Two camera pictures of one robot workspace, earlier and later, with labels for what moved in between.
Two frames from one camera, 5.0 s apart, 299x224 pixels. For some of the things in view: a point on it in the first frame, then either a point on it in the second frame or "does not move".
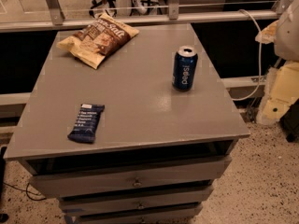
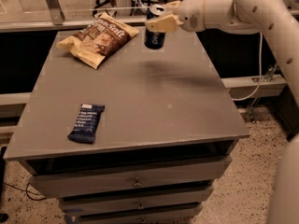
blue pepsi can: (184, 67) → (154, 39)
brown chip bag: (97, 38) does not move
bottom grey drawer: (172, 217) does not move
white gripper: (288, 35) → (191, 15)
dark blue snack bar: (87, 122) does not move
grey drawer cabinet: (139, 140) does not move
